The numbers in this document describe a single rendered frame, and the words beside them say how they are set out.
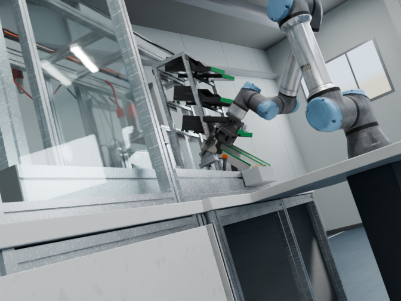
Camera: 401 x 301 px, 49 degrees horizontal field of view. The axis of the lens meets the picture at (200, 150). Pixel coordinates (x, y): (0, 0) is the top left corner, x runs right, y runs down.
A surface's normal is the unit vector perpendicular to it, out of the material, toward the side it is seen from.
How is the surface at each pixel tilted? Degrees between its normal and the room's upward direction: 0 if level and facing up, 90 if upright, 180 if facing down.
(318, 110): 97
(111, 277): 90
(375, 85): 90
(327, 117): 97
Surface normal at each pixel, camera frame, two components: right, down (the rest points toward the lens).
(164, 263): 0.88, -0.33
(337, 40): -0.67, 0.06
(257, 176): -0.40, -0.06
